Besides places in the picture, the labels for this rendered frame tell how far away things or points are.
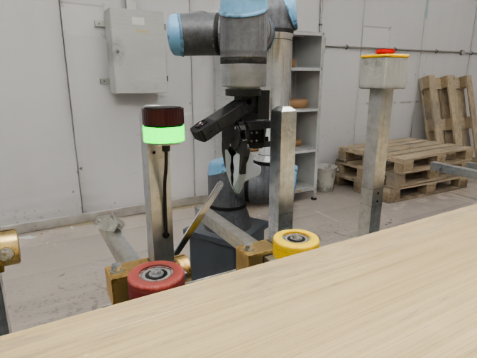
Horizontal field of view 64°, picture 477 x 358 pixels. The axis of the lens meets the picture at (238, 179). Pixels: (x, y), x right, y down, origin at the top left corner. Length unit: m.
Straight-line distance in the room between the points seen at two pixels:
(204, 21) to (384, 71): 0.39
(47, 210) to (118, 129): 0.85
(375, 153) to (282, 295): 0.47
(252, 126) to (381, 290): 0.38
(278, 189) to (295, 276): 0.22
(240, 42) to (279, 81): 0.66
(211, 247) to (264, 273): 0.92
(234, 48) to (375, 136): 0.37
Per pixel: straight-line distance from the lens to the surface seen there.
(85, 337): 0.48
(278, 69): 1.38
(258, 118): 0.77
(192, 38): 0.88
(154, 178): 0.61
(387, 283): 0.58
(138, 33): 3.11
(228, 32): 0.74
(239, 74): 0.73
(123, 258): 0.73
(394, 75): 0.88
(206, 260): 1.52
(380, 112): 0.88
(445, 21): 5.74
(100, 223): 0.88
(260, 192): 1.40
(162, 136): 0.54
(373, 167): 0.91
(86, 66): 3.26
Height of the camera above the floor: 1.18
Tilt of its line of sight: 15 degrees down
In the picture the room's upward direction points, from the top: straight up
